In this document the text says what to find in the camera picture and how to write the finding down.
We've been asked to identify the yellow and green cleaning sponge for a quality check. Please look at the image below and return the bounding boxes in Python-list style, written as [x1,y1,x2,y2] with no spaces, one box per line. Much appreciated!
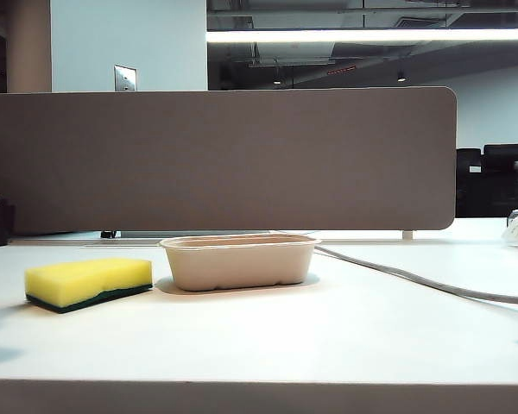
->
[24,258,155,315]

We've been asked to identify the beige paper lunch box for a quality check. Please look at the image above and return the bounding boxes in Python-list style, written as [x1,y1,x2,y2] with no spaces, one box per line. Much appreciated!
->
[159,232,323,292]

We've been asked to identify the grey desk divider panel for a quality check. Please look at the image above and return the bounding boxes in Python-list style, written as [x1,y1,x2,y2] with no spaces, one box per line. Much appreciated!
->
[0,85,458,237]

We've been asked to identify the grey cable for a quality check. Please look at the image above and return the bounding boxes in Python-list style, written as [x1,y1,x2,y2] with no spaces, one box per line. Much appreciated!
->
[314,244,518,307]

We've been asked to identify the metal wall plate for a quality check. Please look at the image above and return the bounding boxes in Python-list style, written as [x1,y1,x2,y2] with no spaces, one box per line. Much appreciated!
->
[113,64,139,93]

